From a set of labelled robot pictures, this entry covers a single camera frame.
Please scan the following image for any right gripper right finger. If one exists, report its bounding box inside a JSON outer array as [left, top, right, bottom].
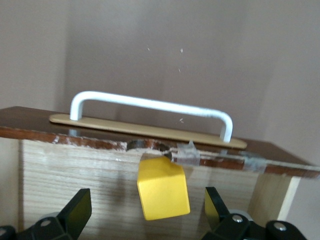
[[202, 186, 308, 240]]

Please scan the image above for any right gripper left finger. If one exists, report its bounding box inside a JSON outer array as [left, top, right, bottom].
[[0, 188, 92, 240]]

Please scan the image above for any wooden drawer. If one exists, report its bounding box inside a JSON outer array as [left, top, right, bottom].
[[0, 106, 320, 240]]

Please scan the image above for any yellow wooden block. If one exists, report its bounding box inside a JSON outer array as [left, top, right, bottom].
[[136, 155, 192, 221]]

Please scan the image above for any white metal drawer handle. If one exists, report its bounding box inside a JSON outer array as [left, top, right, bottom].
[[69, 90, 234, 144]]

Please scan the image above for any clear tape piece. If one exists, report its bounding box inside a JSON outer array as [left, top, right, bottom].
[[174, 139, 201, 166]]

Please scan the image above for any brown table cover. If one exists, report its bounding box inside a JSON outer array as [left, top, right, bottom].
[[0, 0, 320, 240]]

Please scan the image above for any tan handle backing plate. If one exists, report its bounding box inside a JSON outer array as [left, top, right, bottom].
[[48, 113, 248, 151]]

